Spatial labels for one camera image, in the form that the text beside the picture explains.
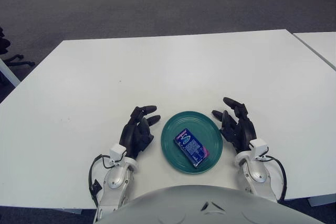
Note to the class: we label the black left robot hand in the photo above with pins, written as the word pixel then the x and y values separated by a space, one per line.
pixel 134 137

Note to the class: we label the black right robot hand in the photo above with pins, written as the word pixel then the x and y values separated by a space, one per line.
pixel 244 132

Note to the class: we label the blue gum pack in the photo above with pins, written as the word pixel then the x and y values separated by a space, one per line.
pixel 191 148

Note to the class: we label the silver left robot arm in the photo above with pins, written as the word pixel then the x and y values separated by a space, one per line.
pixel 115 176

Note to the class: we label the green round plate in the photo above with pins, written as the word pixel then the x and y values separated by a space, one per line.
pixel 210 134

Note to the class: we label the grey robot torso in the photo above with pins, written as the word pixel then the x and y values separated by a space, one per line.
pixel 197 208

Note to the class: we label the white desk leg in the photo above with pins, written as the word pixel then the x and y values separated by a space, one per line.
pixel 9 73

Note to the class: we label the black office chair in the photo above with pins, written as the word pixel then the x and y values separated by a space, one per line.
pixel 15 57

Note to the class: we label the white table frame beam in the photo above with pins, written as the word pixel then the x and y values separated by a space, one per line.
pixel 321 201

